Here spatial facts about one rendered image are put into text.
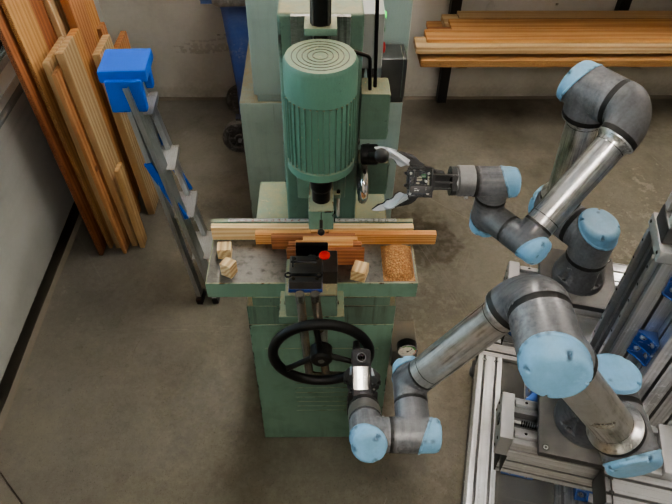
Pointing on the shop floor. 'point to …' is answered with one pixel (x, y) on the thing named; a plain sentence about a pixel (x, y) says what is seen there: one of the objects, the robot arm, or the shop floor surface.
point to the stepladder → (157, 152)
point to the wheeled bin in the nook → (234, 10)
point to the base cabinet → (304, 398)
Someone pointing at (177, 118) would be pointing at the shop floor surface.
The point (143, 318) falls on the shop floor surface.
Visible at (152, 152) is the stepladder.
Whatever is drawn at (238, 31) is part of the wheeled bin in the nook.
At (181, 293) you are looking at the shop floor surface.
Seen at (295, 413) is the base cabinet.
